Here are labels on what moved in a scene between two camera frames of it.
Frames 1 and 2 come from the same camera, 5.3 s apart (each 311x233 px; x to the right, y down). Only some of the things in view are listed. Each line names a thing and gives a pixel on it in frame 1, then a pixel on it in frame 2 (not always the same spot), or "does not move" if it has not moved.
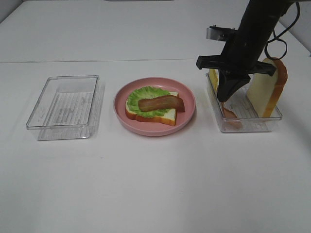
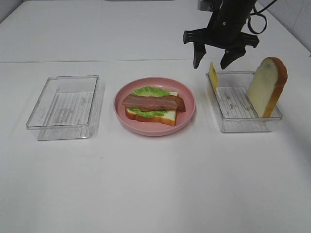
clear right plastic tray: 237,113 does not move
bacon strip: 173,102 does not move
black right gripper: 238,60 → 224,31
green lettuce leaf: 146,92 does not move
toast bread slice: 169,117 does not move
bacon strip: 231,121 → 140,101
